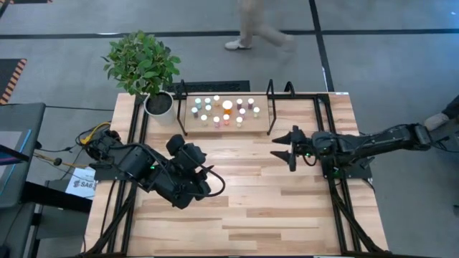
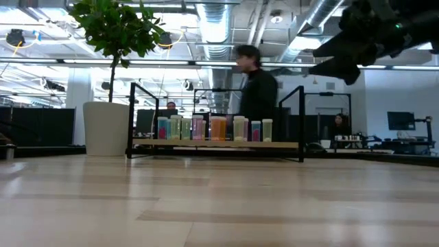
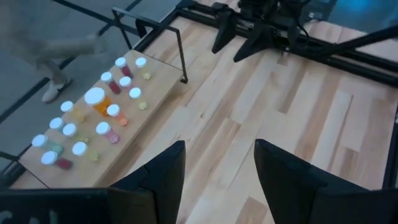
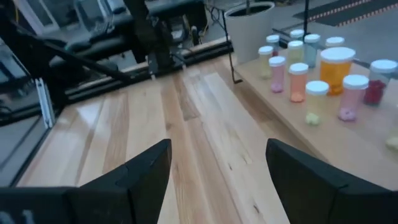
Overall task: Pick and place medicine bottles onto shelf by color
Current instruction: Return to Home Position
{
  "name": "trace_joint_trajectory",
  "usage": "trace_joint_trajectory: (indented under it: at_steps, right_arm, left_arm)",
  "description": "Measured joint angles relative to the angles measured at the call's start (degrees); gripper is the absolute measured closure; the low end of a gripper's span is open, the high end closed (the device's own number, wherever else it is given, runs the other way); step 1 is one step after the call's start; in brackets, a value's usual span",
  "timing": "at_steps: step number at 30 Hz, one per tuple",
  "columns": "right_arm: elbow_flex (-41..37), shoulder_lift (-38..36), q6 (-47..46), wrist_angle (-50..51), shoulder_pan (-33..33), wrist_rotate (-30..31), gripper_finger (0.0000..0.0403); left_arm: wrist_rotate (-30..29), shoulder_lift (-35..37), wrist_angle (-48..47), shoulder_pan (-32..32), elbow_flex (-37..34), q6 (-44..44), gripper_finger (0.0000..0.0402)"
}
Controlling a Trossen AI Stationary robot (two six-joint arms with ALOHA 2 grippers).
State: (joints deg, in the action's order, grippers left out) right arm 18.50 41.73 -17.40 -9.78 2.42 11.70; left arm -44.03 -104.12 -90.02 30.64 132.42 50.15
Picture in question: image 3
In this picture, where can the red medicine bottle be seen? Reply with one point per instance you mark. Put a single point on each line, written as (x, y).
(113, 110)

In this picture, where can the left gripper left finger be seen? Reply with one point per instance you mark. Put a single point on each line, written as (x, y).
(152, 196)

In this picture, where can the person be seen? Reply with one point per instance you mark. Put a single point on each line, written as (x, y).
(46, 53)

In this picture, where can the wooden shelf black metal frame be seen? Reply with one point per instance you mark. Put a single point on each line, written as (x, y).
(124, 137)

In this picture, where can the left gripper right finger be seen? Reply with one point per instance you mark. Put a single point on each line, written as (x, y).
(298, 196)

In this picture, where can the pink medicine bottle white pills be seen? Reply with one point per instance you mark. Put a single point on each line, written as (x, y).
(125, 81)
(103, 128)

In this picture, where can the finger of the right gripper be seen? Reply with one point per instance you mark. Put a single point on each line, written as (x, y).
(224, 29)
(253, 43)

